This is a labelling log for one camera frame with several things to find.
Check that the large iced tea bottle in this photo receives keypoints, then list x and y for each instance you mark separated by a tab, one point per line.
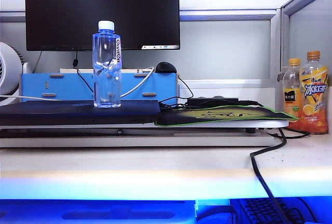
312	104

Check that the blue wooden desk organizer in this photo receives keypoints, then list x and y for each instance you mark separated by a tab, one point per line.
64	86

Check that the grey aluminium partition frame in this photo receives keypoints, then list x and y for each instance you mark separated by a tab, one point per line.
277	40

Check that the white desk fan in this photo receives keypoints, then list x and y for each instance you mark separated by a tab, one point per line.
9	78

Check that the black computer monitor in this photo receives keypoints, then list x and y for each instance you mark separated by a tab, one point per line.
64	14

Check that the black keyboard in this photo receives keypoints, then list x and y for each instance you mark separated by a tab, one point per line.
259	208

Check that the small orange juice bottle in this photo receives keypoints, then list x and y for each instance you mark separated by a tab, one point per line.
290	97

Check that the black power adapter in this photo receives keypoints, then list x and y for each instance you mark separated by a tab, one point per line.
207	101

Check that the clear mineral water bottle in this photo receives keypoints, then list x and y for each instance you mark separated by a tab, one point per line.
106	84

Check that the black computer mouse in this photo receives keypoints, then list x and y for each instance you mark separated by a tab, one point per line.
166	67

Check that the black green-edged mouse pad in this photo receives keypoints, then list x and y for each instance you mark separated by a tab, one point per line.
181	117

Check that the dark closed laptop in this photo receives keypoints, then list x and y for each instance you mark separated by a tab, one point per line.
52	113

